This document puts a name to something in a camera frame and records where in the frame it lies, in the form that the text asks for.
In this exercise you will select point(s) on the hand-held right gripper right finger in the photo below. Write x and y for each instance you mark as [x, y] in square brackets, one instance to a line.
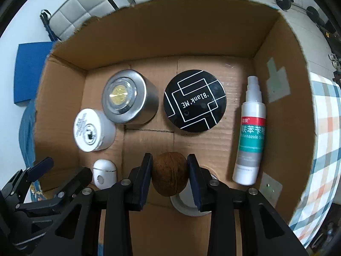
[194, 181]

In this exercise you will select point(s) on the silver round tin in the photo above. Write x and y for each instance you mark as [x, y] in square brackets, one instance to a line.
[125, 96]

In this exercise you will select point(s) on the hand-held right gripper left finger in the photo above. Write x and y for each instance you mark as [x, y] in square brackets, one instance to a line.
[145, 181]

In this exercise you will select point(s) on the white earbud case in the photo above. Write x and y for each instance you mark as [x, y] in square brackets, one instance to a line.
[104, 172]

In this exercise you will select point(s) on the brown walnut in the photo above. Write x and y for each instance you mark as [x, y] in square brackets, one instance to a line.
[169, 176]

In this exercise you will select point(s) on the white shoes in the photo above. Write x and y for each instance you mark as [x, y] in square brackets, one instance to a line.
[335, 60]

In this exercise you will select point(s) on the white round jar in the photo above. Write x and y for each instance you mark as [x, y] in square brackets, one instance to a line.
[92, 130]

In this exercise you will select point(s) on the blue foam cushion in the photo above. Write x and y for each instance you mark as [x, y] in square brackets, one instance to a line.
[32, 72]

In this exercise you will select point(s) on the plaid blanket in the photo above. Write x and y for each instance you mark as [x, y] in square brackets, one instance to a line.
[323, 138]

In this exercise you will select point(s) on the white spray bottle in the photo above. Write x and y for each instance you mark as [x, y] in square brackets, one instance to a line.
[251, 128]

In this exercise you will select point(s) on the cardboard box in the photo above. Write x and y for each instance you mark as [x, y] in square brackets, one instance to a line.
[213, 48]

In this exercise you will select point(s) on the black round compact case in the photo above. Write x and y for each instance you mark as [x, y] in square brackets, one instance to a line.
[195, 100]

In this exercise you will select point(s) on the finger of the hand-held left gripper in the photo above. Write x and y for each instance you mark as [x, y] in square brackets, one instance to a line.
[72, 185]
[40, 166]

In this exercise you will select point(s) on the roll of clear tape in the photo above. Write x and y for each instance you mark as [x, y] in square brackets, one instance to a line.
[186, 205]

